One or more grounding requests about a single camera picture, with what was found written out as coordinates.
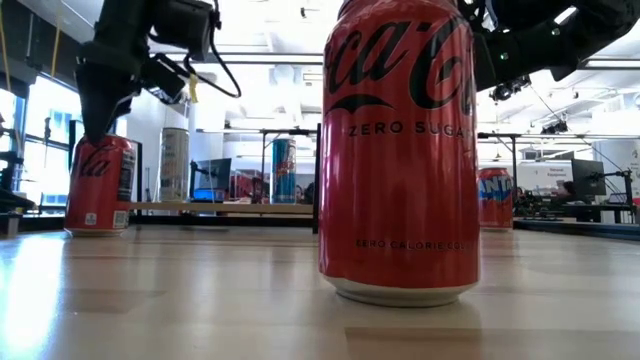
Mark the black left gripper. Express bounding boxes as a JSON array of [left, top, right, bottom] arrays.
[[74, 39, 186, 145]]

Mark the red Coke Zero can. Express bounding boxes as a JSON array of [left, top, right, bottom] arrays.
[[318, 0, 482, 309], [63, 133, 139, 239]]

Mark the blue silver Red Bull can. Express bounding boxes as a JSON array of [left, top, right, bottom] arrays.
[[271, 138, 298, 205]]

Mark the red Fanta can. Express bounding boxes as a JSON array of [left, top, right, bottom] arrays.
[[477, 167, 515, 232]]

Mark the wooden shelf board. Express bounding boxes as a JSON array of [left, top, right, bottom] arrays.
[[127, 201, 316, 216]]

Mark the large office window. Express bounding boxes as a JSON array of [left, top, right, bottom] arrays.
[[0, 74, 76, 211]]

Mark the black computer monitor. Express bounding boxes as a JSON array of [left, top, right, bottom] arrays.
[[571, 158, 607, 197], [192, 158, 234, 203]]

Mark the long ceiling light strip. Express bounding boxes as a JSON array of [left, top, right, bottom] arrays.
[[149, 52, 326, 65]]

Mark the black ceiling spotlight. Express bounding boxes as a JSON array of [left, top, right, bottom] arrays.
[[539, 119, 569, 135], [489, 74, 532, 103]]

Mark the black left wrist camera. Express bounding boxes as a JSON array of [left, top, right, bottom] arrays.
[[149, 0, 222, 62]]

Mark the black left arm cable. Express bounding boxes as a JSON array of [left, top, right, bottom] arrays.
[[182, 0, 243, 100]]

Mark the black aluminium table frame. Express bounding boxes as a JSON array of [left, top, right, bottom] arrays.
[[0, 212, 640, 241]]

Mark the black metal shelf frame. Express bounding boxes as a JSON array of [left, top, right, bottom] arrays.
[[67, 119, 324, 235]]

